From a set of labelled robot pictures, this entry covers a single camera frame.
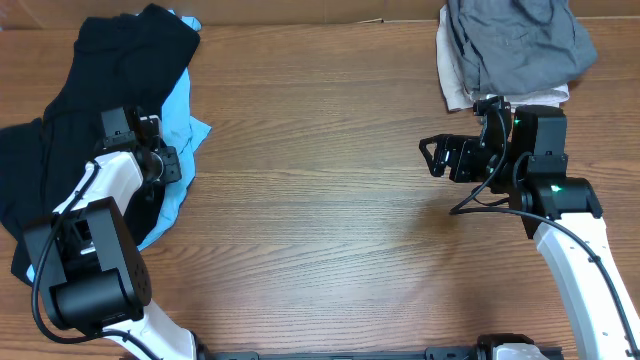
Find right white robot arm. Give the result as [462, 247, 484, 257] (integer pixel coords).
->
[418, 97, 639, 359]

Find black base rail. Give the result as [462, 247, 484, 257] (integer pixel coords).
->
[197, 333, 564, 360]

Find beige folded garment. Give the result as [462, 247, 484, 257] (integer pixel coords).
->
[436, 5, 570, 112]

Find black t-shirt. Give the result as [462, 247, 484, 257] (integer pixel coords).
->
[1, 4, 200, 284]

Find light blue printed t-shirt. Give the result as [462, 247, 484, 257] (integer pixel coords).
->
[27, 17, 211, 281]

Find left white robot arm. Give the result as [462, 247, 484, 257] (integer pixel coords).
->
[25, 147, 211, 360]

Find grey folded shorts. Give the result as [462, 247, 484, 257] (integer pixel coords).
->
[446, 0, 598, 95]

